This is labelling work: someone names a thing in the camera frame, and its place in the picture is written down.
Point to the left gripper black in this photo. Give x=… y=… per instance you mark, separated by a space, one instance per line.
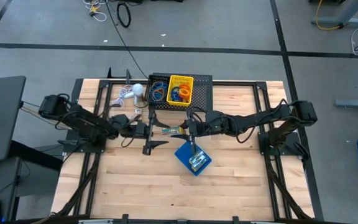
x=143 y=130

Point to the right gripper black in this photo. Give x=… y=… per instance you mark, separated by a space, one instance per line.
x=208 y=126

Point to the blue plastic tray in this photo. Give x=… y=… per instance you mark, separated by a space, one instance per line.
x=183 y=154

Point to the orange rubber band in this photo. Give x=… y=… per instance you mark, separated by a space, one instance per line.
x=159 y=91

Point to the yellow plastic slotted basket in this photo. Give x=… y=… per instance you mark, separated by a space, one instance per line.
x=180 y=80

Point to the black mesh tray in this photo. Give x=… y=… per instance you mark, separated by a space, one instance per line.
x=157 y=78

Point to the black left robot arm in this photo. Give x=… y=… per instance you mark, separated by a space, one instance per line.
x=82 y=119

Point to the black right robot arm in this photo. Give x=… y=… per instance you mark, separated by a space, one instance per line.
x=259 y=119

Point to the black mesh desk riser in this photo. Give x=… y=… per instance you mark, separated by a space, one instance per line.
x=202 y=93

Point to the black desk foot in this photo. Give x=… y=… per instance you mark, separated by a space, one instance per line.
x=36 y=155

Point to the grey desk foot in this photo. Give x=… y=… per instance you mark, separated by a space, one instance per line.
x=353 y=103

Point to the wooden bulb base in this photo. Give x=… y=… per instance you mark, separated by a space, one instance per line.
x=140 y=101

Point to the white light bulb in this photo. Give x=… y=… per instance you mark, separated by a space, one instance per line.
x=138 y=89

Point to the black metal table frame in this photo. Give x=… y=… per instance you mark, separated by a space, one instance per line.
x=247 y=83

